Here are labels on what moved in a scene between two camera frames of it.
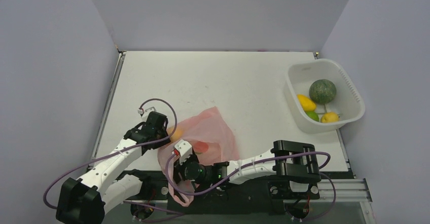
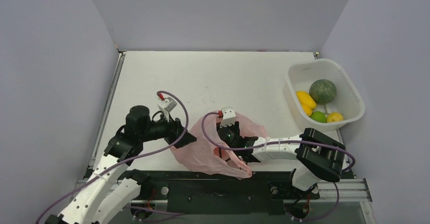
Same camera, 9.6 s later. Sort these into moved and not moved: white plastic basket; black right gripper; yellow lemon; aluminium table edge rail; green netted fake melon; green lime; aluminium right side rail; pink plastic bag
Moved: yellow lemon; pink plastic bag; green lime; black right gripper
Not moved: white plastic basket; aluminium table edge rail; green netted fake melon; aluminium right side rail
